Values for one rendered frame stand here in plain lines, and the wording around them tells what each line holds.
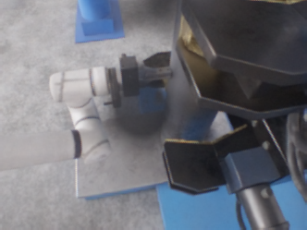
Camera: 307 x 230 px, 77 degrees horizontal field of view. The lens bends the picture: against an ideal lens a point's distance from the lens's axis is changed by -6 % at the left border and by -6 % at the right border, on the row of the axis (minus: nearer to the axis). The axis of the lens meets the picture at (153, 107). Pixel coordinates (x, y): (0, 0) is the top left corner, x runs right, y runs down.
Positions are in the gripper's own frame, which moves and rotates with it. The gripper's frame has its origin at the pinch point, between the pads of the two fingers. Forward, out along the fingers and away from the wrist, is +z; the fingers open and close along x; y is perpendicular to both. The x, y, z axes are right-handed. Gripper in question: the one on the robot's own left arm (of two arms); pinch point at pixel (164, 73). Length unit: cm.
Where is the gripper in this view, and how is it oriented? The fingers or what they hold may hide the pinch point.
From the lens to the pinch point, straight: 64.2
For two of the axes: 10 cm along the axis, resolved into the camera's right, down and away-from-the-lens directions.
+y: -2.0, -8.1, 5.5
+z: 9.8, -1.5, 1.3
